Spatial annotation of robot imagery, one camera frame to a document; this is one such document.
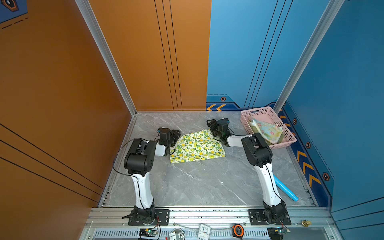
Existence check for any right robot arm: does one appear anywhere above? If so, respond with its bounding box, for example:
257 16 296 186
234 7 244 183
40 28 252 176
207 118 292 226

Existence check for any brass round knob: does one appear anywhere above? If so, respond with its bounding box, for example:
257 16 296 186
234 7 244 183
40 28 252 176
302 220 312 228

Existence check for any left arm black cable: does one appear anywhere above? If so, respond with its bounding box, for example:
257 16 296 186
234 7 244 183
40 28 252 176
112 138 142 181

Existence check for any pastel floral skirt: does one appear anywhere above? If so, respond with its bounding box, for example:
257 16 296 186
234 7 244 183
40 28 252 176
248 119 284 145

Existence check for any white power plug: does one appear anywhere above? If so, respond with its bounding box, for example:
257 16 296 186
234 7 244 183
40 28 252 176
168 228 186 240

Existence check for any orange black tape measure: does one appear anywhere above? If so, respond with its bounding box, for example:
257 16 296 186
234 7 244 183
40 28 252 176
232 224 245 240

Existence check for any black board with wires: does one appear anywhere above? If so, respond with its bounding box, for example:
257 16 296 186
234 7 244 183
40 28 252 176
267 228 291 240

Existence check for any light blue plastic tube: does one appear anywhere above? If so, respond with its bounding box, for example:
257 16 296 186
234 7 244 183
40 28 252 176
274 176 299 202

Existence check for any white square clock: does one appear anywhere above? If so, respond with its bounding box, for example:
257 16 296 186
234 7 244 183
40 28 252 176
197 224 212 240

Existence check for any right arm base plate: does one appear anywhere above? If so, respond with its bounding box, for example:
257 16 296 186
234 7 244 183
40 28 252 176
248 209 292 226

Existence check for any pink plastic basket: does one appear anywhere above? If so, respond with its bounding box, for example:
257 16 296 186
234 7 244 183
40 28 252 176
241 107 297 149

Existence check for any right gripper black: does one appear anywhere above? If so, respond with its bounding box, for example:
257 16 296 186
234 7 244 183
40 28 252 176
206 119 223 139

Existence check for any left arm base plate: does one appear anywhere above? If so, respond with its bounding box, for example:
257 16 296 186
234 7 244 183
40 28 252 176
128 209 170 226

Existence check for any lemon print skirt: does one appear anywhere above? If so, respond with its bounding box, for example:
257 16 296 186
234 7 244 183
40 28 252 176
170 130 226 164

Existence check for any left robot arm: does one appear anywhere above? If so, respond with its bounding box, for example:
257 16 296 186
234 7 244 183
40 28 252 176
124 128 181 225

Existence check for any green circuit board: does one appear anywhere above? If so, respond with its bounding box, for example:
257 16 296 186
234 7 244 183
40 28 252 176
138 229 159 240

